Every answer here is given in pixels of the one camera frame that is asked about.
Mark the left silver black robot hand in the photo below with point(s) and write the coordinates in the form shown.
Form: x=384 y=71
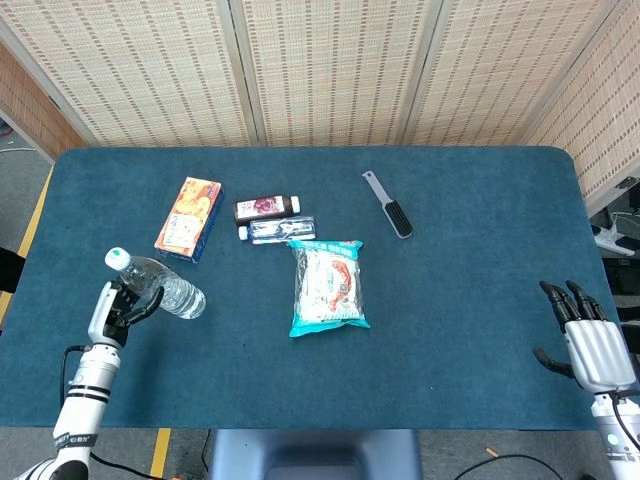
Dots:
x=107 y=325

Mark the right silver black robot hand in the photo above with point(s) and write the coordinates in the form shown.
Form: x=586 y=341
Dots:
x=600 y=352

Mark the transparent white-capped water bottle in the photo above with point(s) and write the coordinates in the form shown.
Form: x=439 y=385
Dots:
x=180 y=297

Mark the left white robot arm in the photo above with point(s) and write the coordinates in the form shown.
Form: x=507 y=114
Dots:
x=82 y=400

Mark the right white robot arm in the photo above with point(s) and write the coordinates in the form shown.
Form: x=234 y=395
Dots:
x=612 y=435

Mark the dark juice bottle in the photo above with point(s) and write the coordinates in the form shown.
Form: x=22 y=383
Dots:
x=265 y=207

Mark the clear blue-label square bottle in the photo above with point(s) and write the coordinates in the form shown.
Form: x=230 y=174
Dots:
x=280 y=230

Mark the black equipment on floor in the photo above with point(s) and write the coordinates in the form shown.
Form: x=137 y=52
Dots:
x=625 y=280

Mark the black object beside table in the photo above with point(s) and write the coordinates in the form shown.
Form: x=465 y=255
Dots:
x=10 y=270

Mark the orange blue cracker box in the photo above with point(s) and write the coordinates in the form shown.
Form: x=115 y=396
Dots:
x=187 y=220

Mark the blue felt table cloth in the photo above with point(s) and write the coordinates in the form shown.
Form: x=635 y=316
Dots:
x=450 y=300

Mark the teal clear snack bag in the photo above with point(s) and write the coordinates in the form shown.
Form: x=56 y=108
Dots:
x=327 y=290

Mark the beige bamboo screen panel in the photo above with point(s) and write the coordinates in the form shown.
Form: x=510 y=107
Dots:
x=140 y=75
x=600 y=125
x=500 y=75
x=340 y=75

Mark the orange woven screen panel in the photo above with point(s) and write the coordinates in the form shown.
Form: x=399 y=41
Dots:
x=30 y=110

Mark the grey black-bristle brush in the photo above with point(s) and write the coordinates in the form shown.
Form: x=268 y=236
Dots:
x=397 y=220

